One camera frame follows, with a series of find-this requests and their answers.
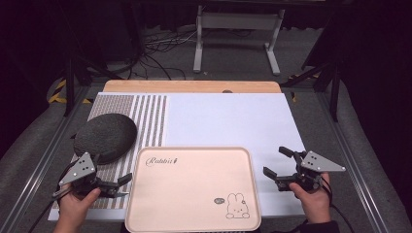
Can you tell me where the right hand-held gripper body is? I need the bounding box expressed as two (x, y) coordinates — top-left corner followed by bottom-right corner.
(275, 150), (347, 192)

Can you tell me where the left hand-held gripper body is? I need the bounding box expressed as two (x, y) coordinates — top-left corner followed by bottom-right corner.
(51, 151), (111, 199)

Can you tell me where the person's left hand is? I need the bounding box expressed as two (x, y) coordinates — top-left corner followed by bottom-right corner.
(56, 183), (102, 227)

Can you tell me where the person's right hand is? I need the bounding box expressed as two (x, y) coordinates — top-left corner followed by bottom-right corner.
(289, 173), (332, 225)

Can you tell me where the dark grey round stone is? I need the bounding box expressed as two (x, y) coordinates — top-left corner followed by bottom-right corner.
(73, 113), (138, 165)

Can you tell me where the brown striped placemat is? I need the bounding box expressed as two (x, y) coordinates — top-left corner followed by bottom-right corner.
(51, 93), (169, 212)

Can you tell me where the white table sheet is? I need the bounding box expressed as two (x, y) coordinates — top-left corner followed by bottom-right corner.
(48, 91), (307, 222)

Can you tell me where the pink tray with rabbit print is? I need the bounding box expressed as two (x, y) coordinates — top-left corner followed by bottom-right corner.
(124, 146), (262, 233)

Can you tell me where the black tripod stand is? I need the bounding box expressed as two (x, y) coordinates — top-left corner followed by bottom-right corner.
(61, 54), (125, 118)
(280, 59), (343, 123)

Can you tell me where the yellow black hazard tape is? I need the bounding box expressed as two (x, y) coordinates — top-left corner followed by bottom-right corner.
(47, 79), (93, 105)

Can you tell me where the white metal stand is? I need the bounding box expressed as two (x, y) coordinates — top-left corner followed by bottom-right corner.
(192, 4), (286, 77)

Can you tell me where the aluminium floor rail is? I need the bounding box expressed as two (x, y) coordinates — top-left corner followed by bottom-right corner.
(314, 90), (392, 233)
(0, 84), (98, 233)

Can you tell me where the right hand-held gripper cable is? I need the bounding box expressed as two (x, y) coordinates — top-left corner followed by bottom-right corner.
(319, 176), (356, 233)

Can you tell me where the hand-held gripper cable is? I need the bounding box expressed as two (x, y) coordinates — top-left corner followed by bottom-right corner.
(319, 176), (356, 233)
(27, 159), (79, 233)

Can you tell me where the left hand-held gripper cable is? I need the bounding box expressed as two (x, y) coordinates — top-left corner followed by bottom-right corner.
(27, 159), (79, 233)

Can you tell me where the tangle of black floor cables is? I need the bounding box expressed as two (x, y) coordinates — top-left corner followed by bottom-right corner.
(106, 28), (254, 82)

